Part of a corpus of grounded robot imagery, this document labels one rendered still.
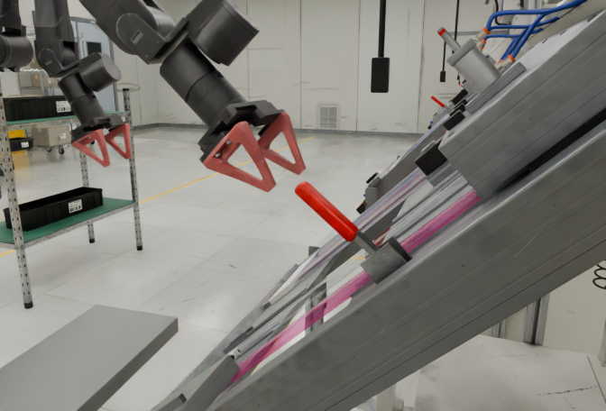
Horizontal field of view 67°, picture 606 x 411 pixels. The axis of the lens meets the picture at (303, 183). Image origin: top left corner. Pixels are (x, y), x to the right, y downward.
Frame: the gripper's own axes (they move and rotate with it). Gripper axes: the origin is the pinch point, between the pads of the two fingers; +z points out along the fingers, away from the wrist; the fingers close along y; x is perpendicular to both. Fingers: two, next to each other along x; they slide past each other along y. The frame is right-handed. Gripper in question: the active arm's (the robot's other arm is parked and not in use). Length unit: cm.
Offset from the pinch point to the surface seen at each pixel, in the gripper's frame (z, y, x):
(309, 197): 5.2, -17.6, -8.4
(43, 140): -337, 423, 430
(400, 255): 13.0, -17.5, -10.6
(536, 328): 56, 50, 4
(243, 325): 11.6, 17.5, 35.2
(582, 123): 13.8, -16.6, -25.4
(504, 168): 12.9, -16.7, -20.2
